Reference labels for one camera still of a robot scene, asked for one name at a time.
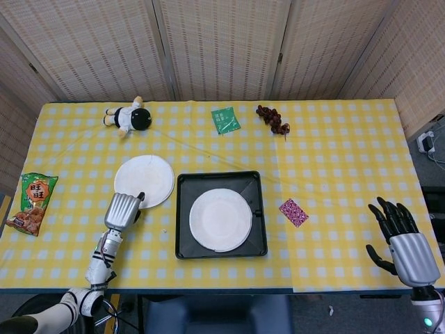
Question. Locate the white paper scrap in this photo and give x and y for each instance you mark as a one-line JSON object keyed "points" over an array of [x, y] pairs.
{"points": [[331, 310]]}

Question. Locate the purple patterned packet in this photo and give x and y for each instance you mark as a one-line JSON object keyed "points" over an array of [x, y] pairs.
{"points": [[293, 213]]}

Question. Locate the black box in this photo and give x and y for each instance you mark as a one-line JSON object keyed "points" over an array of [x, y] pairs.
{"points": [[434, 200]]}

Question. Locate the white paper plate notched rim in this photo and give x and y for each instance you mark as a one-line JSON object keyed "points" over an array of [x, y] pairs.
{"points": [[146, 175]]}

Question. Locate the white power adapter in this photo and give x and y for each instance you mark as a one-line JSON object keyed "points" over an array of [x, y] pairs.
{"points": [[426, 141]]}

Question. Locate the white paper plate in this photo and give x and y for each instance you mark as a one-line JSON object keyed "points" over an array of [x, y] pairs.
{"points": [[220, 221]]}

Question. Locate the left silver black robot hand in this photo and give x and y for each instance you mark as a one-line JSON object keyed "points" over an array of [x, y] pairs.
{"points": [[121, 210]]}

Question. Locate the black round base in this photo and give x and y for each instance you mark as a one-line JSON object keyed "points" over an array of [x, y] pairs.
{"points": [[40, 304]]}

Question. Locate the dark red grape bunch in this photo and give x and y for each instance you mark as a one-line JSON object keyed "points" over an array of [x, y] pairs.
{"points": [[273, 118]]}

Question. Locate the black square plastic tray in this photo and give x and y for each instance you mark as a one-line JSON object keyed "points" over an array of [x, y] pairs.
{"points": [[215, 179]]}

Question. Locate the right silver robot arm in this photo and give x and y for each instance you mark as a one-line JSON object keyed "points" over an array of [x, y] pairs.
{"points": [[429, 309]]}

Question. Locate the beige woven folding screen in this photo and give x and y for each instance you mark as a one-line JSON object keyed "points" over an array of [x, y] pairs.
{"points": [[222, 45]]}

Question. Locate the yellow white checked tablecloth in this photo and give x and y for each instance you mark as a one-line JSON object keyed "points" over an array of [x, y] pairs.
{"points": [[330, 156]]}

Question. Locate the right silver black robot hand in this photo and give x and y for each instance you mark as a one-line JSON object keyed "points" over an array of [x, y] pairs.
{"points": [[415, 259]]}

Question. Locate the plush doll black head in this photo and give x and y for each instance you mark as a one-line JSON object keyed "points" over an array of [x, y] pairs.
{"points": [[139, 119]]}

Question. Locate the green sachet packet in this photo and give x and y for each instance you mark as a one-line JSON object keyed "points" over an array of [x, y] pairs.
{"points": [[225, 120]]}

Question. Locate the green snack bag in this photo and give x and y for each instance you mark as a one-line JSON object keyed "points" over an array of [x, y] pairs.
{"points": [[34, 202]]}

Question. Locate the dark blue-grey chair seat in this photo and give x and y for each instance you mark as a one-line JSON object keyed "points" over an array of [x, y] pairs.
{"points": [[215, 315]]}

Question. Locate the chrome stool frame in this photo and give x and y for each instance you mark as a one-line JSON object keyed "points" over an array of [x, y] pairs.
{"points": [[114, 315]]}

